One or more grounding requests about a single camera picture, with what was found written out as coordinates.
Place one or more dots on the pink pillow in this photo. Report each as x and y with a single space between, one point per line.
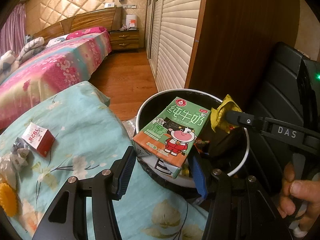
80 33

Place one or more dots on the striped folded blanket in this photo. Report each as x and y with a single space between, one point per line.
30 46

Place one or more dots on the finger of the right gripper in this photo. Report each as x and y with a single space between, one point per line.
245 120

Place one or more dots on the red white 1928 box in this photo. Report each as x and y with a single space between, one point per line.
38 138

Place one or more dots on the wooden headboard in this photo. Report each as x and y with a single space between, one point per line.
109 18

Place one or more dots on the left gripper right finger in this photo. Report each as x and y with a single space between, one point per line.
239 209

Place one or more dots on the yellow wrapper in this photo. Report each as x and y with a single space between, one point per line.
218 116

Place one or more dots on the yellow ribbed sponge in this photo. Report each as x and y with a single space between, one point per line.
8 200

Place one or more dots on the dark wooden door panel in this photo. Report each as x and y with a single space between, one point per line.
232 40

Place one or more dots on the teal floral table cloth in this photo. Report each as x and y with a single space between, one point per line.
88 139

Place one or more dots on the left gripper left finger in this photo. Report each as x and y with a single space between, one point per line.
65 218

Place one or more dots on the wooden nightstand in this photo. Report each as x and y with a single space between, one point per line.
124 40

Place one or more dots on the white louvered wardrobe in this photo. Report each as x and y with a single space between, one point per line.
169 39

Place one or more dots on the white box on nightstand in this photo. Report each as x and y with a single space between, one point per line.
131 21

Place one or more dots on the white crumpled tissue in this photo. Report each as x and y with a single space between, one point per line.
7 171

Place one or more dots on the white pillow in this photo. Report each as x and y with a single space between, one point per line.
56 40

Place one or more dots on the green milk carton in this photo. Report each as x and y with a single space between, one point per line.
165 142

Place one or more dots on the folded white blue quilt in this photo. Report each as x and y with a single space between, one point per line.
7 60

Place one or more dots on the pink floral bed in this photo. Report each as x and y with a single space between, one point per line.
51 71

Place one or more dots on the person's right hand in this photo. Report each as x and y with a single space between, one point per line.
301 189

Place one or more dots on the pink curtain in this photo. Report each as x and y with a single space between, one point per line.
13 31

